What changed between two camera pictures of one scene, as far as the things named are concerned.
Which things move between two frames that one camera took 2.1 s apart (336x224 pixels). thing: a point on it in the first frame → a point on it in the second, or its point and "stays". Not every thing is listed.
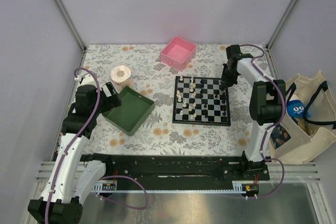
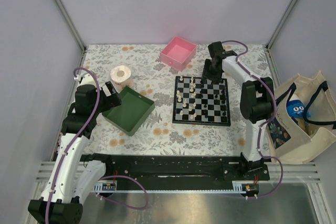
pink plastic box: [178, 53] stays
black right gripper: [225, 81] → [216, 79]
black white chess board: [200, 100] stays
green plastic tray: [134, 109] stays
